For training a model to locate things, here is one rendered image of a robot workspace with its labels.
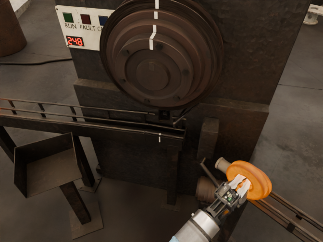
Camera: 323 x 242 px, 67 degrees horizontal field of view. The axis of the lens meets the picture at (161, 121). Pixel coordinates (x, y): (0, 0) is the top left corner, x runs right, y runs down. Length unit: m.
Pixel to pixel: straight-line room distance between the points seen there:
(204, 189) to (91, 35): 0.89
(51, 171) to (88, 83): 0.47
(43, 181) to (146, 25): 0.87
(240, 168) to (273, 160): 1.27
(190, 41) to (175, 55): 0.07
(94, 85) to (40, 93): 1.65
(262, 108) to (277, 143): 1.14
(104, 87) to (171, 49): 0.55
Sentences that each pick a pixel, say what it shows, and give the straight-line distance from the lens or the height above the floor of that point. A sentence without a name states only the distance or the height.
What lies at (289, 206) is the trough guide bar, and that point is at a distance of 1.15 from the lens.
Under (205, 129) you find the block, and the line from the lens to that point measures 1.13.
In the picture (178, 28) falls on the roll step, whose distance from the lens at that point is 0.84.
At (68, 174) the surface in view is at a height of 0.60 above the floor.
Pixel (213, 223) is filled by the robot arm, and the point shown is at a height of 0.84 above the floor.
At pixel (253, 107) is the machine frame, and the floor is 0.87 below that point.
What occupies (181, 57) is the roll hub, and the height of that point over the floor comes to 1.20.
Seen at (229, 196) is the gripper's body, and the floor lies 0.86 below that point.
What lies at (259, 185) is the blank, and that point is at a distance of 0.92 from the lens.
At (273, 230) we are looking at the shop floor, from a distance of 1.86.
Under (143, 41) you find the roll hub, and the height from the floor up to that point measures 1.24.
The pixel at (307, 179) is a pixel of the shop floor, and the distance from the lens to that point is 2.17.
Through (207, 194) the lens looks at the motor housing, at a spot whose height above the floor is 0.51.
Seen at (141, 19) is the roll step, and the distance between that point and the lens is 0.86.
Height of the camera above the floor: 1.61
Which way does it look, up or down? 45 degrees down
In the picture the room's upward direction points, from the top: 1 degrees counter-clockwise
